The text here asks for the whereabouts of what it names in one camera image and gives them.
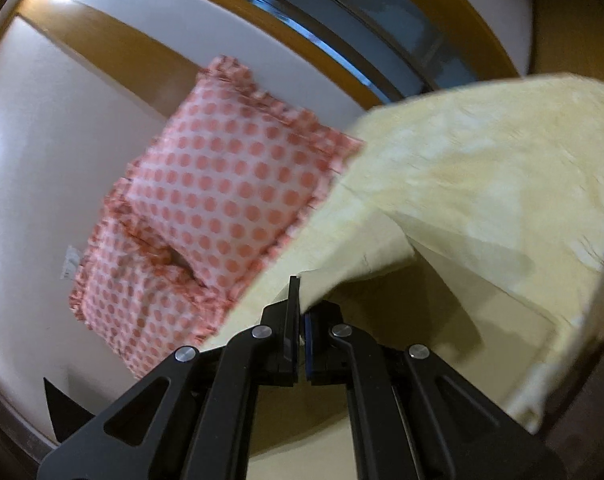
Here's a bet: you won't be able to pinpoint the beige khaki pants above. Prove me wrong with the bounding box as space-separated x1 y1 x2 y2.
200 72 604 480

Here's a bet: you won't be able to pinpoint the pink polka dot pillow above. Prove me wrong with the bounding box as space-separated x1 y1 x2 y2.
125 56 363 300
69 211 230 378

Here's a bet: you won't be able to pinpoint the wooden ceiling beam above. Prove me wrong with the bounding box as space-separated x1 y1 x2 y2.
2 0 532 126

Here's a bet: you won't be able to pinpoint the white wall outlet plate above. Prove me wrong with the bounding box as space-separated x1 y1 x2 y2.
60 246 83 280

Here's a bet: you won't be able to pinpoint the dark window frame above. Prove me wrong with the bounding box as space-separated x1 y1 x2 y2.
247 0 478 103

